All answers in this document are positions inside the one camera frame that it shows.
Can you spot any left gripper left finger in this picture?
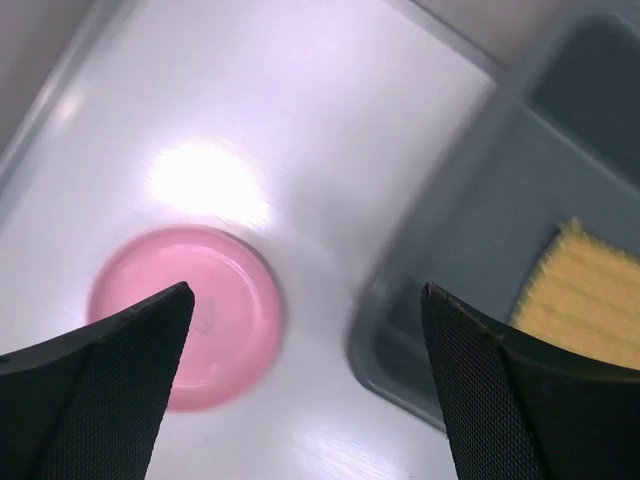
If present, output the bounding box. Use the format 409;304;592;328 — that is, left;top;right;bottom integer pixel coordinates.
1;282;194;479

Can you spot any yellow bamboo mat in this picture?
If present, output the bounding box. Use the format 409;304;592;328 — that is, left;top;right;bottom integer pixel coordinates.
510;219;639;370

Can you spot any aluminium table edge rail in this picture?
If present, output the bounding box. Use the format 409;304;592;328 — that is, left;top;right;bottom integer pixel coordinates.
1;1;125;183

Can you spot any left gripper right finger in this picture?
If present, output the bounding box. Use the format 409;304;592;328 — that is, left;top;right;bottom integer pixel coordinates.
421;283;639;479

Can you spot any grey plastic bin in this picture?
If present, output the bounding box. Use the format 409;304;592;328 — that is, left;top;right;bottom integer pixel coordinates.
348;1;639;429

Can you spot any pink plastic plate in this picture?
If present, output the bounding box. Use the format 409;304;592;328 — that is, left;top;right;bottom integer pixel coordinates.
86;225;284;412

